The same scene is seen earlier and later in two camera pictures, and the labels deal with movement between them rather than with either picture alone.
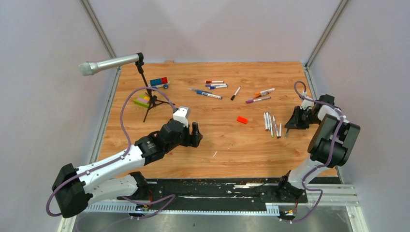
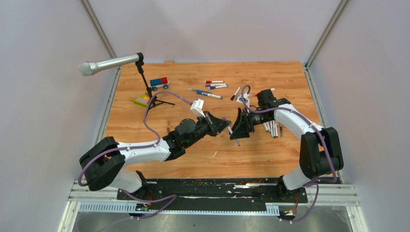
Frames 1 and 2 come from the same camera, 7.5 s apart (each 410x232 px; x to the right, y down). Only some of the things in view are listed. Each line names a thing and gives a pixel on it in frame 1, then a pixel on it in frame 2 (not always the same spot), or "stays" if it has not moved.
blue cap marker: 209,94 stays
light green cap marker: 270,126 stays
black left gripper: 193,140 → 216,125
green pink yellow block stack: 142,100 stays
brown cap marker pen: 266,125 stays
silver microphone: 87,68 stays
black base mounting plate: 248,191 stays
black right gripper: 294,123 → 242,126
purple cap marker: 249,101 → 231,132
